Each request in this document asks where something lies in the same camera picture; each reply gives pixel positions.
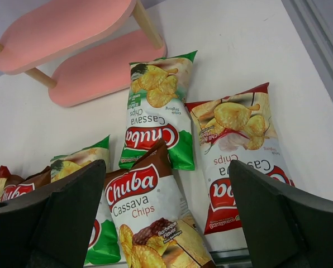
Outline green Chuba chips bag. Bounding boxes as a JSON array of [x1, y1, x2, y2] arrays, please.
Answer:
[[118, 51, 197, 171], [50, 136, 121, 266]]

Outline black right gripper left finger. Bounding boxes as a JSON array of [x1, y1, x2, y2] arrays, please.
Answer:
[[0, 160, 106, 267]]

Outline aluminium mounting rail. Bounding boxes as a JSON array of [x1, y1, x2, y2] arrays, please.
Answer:
[[210, 248, 253, 268]]

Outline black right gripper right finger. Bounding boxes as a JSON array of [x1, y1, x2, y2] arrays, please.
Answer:
[[230, 160, 333, 267]]

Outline brown Chuba barbeque chips bag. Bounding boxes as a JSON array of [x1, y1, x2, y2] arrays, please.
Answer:
[[104, 139, 216, 267]]

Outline pink three-tier wooden shelf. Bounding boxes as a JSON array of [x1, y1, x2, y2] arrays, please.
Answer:
[[0, 1, 167, 107]]

